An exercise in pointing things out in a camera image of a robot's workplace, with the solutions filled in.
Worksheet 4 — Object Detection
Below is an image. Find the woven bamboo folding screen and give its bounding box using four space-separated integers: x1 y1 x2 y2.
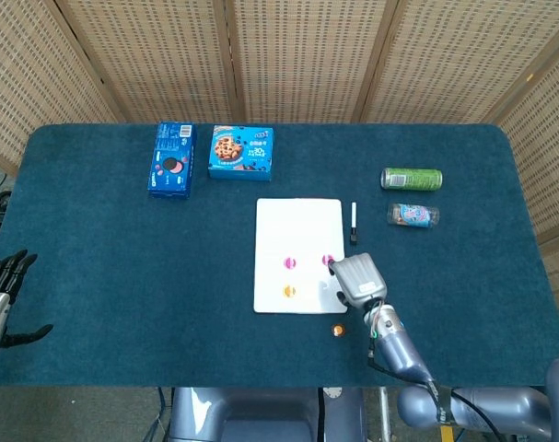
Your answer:
0 0 559 342

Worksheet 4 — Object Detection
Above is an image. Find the dark blue Oreo box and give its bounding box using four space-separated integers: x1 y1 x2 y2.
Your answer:
146 121 198 200

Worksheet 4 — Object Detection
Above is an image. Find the blue cable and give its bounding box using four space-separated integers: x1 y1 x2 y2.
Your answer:
157 387 170 442

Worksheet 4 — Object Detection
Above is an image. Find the light blue chocolate-chip cookie box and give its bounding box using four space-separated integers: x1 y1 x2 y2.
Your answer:
207 124 275 182

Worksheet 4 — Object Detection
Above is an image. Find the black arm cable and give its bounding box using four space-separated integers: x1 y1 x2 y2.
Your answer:
366 340 508 442

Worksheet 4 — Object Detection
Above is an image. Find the blue-grey robot torso base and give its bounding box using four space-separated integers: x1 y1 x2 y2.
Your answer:
168 386 367 442

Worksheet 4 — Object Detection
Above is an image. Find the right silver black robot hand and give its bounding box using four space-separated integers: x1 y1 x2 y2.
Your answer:
327 252 389 310

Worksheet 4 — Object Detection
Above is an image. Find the green drink can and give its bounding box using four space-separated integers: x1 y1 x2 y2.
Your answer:
380 167 444 192

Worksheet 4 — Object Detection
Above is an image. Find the white magnetic whiteboard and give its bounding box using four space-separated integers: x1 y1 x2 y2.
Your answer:
252 198 349 315

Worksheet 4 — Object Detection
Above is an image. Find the metal table leg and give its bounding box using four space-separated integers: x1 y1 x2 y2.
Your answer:
378 387 393 442

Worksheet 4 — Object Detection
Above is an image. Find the blue felt table cover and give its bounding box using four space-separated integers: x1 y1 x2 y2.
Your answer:
0 122 559 389

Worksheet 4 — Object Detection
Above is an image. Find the clear bottle with blue label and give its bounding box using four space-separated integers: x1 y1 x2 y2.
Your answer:
387 203 441 229

